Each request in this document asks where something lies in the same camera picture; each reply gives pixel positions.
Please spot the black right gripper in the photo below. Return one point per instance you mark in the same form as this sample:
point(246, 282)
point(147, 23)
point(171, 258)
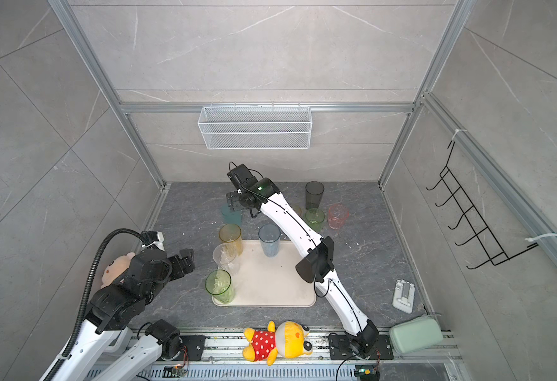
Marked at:
point(235, 201)

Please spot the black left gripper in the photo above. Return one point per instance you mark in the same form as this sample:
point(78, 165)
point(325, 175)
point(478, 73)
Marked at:
point(188, 259)

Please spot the teal plastic cup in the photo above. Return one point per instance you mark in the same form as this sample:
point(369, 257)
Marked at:
point(230, 216)

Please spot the tall amber plastic cup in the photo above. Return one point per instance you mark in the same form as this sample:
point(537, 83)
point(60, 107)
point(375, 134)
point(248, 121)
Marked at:
point(231, 235)

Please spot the clear plastic cup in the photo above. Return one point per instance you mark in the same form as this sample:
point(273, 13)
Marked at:
point(226, 257)

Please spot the tall green plastic cup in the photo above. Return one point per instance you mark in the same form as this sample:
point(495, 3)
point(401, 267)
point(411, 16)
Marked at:
point(218, 285)

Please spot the blue plastic cup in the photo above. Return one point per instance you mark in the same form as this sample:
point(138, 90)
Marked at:
point(269, 237)

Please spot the beige plastic tray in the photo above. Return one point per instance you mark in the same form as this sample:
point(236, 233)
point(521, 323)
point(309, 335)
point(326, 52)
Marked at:
point(270, 281)

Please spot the dark grey plastic cup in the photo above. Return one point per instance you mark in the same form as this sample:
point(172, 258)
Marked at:
point(314, 191)

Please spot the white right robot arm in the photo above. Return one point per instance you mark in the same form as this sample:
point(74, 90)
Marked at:
point(317, 252)

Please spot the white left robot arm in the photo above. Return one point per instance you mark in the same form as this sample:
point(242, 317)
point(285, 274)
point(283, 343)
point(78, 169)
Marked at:
point(104, 315)

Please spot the short amber plastic cup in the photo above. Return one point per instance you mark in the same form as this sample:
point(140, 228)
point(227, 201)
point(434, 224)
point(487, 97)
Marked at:
point(297, 210)

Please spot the pink boy plush doll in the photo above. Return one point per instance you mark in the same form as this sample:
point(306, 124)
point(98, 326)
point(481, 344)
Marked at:
point(116, 268)

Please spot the short green plastic cup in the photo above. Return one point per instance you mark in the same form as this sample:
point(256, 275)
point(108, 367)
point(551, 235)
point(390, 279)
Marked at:
point(315, 219)

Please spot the pink plastic cup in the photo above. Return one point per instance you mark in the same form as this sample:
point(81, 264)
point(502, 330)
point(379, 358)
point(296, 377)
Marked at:
point(338, 214)

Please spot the yellow bear plush toy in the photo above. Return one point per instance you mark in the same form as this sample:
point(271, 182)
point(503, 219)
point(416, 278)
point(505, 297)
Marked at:
point(288, 340)

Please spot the mint green pouch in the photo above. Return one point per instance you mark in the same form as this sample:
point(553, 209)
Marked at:
point(415, 335)

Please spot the white wire mesh basket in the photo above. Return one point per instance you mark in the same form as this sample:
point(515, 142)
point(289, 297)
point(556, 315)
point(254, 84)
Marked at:
point(256, 127)

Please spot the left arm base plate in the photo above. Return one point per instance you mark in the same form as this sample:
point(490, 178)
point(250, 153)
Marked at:
point(193, 346)

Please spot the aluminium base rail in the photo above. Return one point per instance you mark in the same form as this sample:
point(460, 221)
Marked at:
point(225, 348)

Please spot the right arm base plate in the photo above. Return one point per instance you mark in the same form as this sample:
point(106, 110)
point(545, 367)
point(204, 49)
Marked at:
point(343, 346)

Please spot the black wire hook rack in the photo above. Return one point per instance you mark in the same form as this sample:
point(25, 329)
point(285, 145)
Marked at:
point(470, 216)

